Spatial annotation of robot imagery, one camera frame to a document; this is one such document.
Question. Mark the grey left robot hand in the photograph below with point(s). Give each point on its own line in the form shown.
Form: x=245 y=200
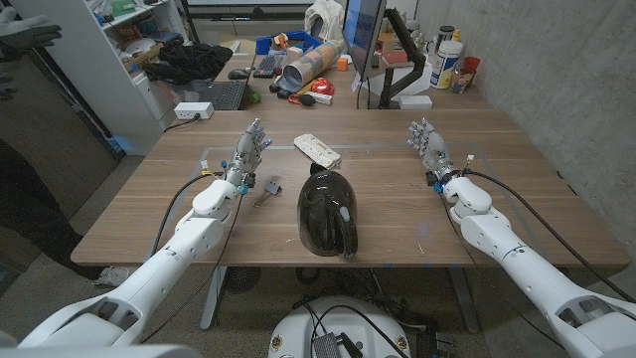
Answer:
x=247 y=149

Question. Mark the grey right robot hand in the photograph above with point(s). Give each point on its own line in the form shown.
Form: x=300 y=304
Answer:
x=433 y=146

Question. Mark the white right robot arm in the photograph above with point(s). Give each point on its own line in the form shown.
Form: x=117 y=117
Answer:
x=522 y=268

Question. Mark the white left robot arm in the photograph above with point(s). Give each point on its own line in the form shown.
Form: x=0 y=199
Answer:
x=164 y=268

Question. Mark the black binder clip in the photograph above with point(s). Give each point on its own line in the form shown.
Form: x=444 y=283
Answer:
x=270 y=189

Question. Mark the green ball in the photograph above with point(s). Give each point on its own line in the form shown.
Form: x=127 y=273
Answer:
x=255 y=97

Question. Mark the black laptop keyboard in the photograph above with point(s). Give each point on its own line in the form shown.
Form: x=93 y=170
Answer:
x=223 y=94

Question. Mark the white power strip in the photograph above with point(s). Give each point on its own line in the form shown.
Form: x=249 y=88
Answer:
x=194 y=110

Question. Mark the black oval case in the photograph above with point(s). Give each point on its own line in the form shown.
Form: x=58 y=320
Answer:
x=284 y=94
x=274 y=87

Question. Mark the black computer mouse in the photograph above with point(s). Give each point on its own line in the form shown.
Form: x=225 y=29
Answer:
x=238 y=74

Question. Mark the white wipes canister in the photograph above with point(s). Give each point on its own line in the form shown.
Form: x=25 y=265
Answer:
x=445 y=64

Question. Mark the dark red ball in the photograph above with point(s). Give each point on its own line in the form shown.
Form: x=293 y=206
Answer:
x=277 y=70

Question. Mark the grey calculator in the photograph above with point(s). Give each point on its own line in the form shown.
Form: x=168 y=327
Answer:
x=266 y=65

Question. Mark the long white printed box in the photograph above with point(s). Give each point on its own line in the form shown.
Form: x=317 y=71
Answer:
x=319 y=97

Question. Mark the red cup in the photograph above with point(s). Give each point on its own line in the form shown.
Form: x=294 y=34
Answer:
x=472 y=63

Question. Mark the pink sticky note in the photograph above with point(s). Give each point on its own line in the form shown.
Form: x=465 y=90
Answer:
x=356 y=82

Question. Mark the black garment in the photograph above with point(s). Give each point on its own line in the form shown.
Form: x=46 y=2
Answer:
x=191 y=62

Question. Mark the rolled printed cardboard tube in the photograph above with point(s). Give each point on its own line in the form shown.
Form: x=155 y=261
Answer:
x=313 y=62

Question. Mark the orange cube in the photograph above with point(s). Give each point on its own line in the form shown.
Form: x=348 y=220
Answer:
x=343 y=64

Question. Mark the blue plastic bin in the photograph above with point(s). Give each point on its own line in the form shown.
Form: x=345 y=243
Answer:
x=305 y=37

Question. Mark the black computer monitor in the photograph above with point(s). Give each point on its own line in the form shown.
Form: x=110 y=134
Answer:
x=363 y=30

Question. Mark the white cloth garment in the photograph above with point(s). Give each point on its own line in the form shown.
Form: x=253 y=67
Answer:
x=323 y=20

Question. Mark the grey table leg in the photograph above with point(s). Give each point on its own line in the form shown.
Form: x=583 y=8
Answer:
x=464 y=298
x=213 y=298

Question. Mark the white shelf unit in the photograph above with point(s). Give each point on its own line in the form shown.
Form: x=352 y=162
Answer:
x=94 y=64

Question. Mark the white sneaker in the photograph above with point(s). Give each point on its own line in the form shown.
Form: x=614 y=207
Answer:
x=113 y=276

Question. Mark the white robot torso base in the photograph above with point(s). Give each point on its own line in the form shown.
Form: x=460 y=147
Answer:
x=298 y=333

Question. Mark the grey white glove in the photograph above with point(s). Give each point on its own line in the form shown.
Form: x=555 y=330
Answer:
x=27 y=32

